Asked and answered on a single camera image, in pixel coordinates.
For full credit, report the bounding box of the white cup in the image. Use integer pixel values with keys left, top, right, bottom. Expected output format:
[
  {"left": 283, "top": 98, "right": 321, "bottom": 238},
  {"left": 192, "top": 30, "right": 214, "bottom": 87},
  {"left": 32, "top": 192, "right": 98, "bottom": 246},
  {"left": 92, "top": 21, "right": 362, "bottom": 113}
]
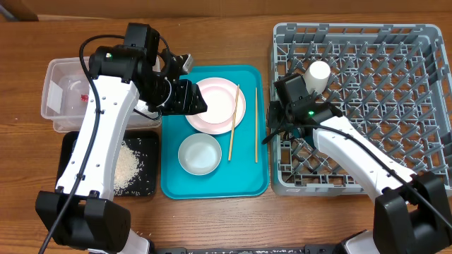
[{"left": 303, "top": 61, "right": 331, "bottom": 94}]

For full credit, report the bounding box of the wooden chopstick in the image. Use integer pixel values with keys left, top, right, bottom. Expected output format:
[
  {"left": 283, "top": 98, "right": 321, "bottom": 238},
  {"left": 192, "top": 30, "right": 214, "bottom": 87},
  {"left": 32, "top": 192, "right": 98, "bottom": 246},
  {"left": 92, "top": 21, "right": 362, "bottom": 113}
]
[
  {"left": 254, "top": 87, "right": 259, "bottom": 163},
  {"left": 228, "top": 84, "right": 240, "bottom": 162}
]

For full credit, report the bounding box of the grey bowl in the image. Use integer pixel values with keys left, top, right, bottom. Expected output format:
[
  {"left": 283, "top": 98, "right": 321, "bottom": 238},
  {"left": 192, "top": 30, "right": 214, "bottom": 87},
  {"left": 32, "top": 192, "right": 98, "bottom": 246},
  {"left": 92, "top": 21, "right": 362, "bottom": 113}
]
[{"left": 178, "top": 133, "right": 222, "bottom": 176}]

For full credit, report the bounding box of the white rice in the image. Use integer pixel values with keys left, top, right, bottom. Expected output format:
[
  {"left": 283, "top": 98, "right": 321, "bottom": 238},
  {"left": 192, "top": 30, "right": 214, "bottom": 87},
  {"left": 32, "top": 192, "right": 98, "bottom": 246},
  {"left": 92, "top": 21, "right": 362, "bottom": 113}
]
[{"left": 114, "top": 140, "right": 148, "bottom": 196}]

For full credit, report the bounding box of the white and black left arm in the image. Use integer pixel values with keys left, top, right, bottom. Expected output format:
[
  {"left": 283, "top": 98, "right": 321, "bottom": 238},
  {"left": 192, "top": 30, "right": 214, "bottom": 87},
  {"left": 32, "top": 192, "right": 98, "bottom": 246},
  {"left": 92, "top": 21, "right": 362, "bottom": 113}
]
[{"left": 35, "top": 44, "right": 207, "bottom": 253}]

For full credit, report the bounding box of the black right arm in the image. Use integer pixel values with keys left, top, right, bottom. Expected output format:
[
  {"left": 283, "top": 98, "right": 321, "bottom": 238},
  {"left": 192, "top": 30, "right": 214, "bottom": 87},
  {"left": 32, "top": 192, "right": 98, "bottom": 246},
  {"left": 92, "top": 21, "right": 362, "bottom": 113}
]
[{"left": 265, "top": 101, "right": 451, "bottom": 254}]

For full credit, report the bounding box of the large white plate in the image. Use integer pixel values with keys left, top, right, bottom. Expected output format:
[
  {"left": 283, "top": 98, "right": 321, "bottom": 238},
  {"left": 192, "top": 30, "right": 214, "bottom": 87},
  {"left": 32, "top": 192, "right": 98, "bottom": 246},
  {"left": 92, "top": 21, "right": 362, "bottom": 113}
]
[{"left": 186, "top": 78, "right": 246, "bottom": 135}]

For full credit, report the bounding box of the black tray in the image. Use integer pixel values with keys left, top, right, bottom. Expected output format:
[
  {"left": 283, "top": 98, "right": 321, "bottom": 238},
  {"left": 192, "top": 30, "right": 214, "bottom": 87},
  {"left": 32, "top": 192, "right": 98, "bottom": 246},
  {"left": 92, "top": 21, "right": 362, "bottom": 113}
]
[{"left": 54, "top": 130, "right": 160, "bottom": 198}]

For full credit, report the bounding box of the teal plastic tray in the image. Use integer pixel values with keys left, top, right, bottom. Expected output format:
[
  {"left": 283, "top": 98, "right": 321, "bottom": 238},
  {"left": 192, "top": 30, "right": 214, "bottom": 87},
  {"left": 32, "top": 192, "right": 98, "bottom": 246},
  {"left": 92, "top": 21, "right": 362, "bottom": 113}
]
[{"left": 160, "top": 65, "right": 269, "bottom": 200}]

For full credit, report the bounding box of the grey dish rack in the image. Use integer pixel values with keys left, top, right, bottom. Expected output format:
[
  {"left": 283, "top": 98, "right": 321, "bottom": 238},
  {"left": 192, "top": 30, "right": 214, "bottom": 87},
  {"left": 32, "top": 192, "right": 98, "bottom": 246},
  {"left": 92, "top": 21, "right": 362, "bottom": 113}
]
[{"left": 270, "top": 23, "right": 451, "bottom": 190}]

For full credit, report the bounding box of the clear plastic bin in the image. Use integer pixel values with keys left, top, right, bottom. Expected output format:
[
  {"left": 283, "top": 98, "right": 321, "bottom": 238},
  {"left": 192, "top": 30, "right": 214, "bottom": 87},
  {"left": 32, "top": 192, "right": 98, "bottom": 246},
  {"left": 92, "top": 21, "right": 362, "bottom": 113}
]
[{"left": 40, "top": 56, "right": 163, "bottom": 133}]

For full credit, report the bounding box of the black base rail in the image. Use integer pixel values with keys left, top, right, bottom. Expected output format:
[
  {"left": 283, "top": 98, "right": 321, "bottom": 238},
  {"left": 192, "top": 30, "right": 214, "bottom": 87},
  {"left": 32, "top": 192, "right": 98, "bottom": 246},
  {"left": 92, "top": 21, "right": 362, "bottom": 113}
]
[{"left": 155, "top": 244, "right": 342, "bottom": 254}]

